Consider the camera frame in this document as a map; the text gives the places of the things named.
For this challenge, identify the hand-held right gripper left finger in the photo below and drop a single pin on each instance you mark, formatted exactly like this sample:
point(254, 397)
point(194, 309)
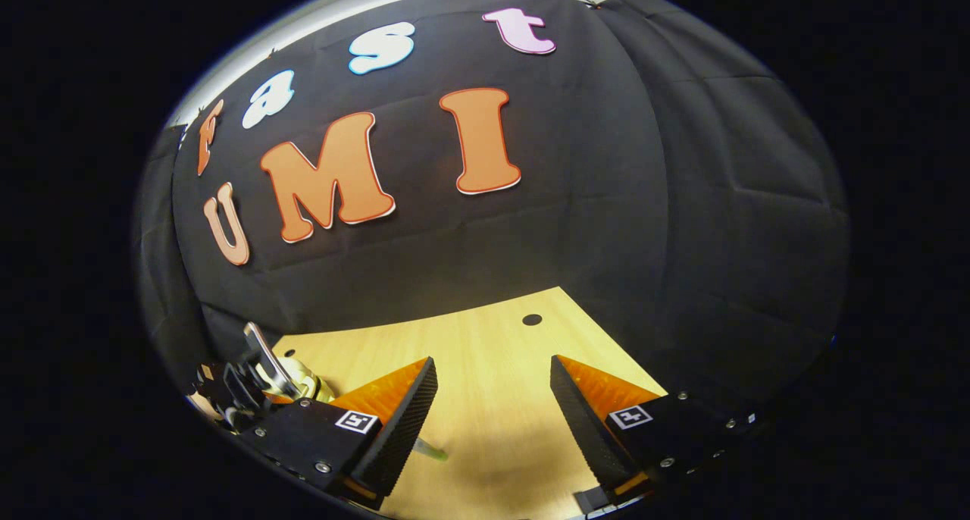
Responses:
point(405, 429)

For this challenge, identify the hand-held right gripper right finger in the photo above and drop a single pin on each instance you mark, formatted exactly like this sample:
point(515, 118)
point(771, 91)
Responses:
point(580, 421)

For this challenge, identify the pale green skin care tube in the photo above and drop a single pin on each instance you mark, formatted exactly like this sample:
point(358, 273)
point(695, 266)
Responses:
point(430, 450)

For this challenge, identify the small black block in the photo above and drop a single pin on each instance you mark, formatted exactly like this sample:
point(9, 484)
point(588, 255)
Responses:
point(589, 502)

